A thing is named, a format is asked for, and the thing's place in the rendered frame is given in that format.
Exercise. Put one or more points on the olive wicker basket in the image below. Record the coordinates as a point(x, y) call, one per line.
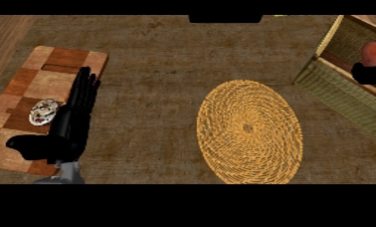
point(338, 95)

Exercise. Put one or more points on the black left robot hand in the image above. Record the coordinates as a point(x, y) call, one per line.
point(69, 138)

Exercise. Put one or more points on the checkered wooden cutting board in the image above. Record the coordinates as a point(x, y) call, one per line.
point(47, 80)

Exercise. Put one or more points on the reddish-brown sweet potato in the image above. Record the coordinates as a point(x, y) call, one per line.
point(371, 53)

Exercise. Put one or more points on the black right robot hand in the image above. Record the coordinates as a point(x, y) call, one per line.
point(365, 74)

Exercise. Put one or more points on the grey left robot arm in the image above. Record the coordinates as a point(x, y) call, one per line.
point(69, 175)

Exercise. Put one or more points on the small yellow-green object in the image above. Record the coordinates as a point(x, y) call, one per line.
point(281, 15)

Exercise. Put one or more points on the round woven straw placemat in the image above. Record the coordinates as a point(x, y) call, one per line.
point(250, 131)

